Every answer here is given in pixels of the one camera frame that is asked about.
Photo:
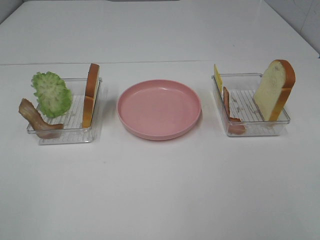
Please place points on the green lettuce leaf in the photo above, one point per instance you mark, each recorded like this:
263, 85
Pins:
53, 96

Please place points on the right clear plastic tray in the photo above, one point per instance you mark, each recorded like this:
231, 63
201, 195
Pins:
243, 118

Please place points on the clear plastic tray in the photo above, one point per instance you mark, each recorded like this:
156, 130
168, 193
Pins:
243, 118
73, 131

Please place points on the bacon strip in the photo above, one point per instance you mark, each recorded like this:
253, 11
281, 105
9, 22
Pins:
44, 130
228, 105

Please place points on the yellow cheese slice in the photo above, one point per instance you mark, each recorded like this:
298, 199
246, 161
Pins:
218, 79

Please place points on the pink round plate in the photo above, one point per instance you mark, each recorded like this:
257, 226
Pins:
159, 109

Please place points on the left clear plastic tray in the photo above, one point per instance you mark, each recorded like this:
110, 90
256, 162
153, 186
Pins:
73, 131

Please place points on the bread slice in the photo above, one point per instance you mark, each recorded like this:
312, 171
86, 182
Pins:
90, 94
274, 89

